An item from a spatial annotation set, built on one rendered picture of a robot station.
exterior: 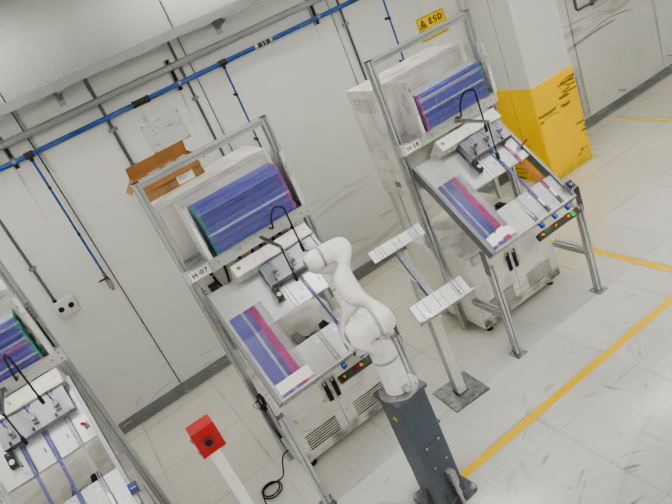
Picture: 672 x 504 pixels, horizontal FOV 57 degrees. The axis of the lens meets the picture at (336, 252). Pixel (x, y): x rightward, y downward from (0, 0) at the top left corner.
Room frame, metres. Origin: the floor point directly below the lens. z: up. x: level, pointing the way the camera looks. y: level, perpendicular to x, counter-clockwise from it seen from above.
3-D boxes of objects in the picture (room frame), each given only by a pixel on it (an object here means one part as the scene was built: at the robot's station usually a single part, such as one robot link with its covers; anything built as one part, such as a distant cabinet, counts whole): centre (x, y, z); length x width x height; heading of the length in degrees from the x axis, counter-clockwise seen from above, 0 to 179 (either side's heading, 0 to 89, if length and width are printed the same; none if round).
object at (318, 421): (3.29, 0.45, 0.31); 0.70 x 0.65 x 0.62; 110
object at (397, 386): (2.33, -0.01, 0.79); 0.19 x 0.19 x 0.18
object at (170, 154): (3.44, 0.56, 1.82); 0.68 x 0.30 x 0.20; 110
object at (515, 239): (3.63, -0.99, 0.65); 1.01 x 0.73 x 1.29; 20
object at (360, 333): (2.32, 0.02, 1.00); 0.19 x 0.12 x 0.24; 100
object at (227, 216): (3.20, 0.35, 1.52); 0.51 x 0.13 x 0.27; 110
